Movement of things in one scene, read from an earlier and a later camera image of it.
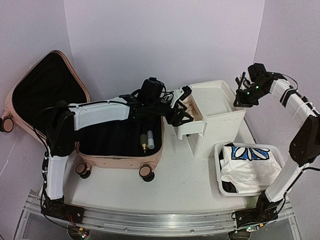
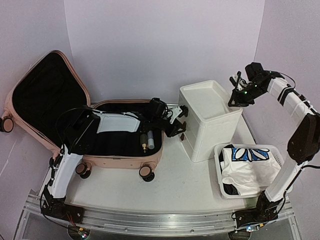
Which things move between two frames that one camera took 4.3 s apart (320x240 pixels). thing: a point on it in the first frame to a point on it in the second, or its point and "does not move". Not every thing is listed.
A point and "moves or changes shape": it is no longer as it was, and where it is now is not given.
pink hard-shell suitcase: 54,78 does not move
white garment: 249,169 does not move
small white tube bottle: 150,140 does not move
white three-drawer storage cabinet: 222,119 moves or changes shape
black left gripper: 177,122 to 178,126
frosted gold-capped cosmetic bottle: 143,142 does not move
